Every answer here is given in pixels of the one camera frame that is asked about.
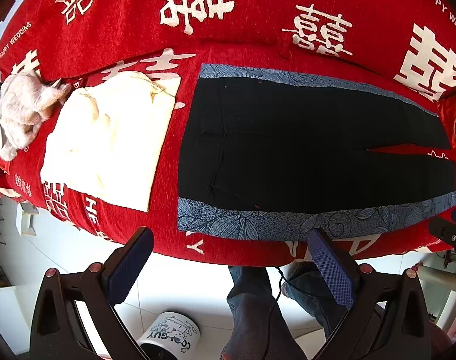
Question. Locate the person legs in jeans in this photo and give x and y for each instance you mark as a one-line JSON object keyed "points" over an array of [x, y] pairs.
{"points": [[260, 331]]}

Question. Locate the cream folded garment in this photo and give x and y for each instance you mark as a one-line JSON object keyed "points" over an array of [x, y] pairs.
{"points": [[108, 138]]}

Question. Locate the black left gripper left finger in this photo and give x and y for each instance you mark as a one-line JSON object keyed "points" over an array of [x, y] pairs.
{"points": [[57, 330]]}

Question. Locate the black pants with blue trim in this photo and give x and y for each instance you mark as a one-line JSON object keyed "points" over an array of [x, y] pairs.
{"points": [[269, 155]]}

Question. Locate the pink fluffy plush garment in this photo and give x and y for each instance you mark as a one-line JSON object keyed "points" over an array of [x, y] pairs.
{"points": [[25, 104]]}

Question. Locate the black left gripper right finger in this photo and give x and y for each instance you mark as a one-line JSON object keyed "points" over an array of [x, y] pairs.
{"points": [[387, 314]]}

